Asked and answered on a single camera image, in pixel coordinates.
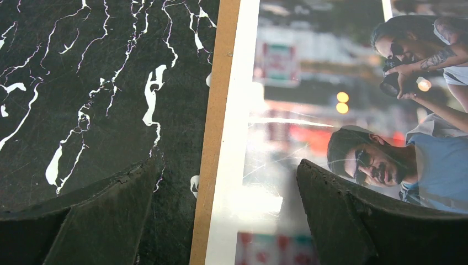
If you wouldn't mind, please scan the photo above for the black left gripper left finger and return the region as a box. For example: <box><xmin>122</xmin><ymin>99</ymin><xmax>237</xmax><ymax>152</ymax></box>
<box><xmin>1</xmin><ymin>158</ymin><xmax>157</xmax><ymax>264</ymax></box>

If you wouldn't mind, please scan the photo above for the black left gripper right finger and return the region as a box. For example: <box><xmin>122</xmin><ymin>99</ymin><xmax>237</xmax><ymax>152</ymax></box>
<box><xmin>296</xmin><ymin>159</ymin><xmax>467</xmax><ymax>264</ymax></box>

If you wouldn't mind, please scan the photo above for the colour street photo print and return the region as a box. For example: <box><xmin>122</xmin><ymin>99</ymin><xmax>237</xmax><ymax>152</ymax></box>
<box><xmin>204</xmin><ymin>1</ymin><xmax>467</xmax><ymax>264</ymax></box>

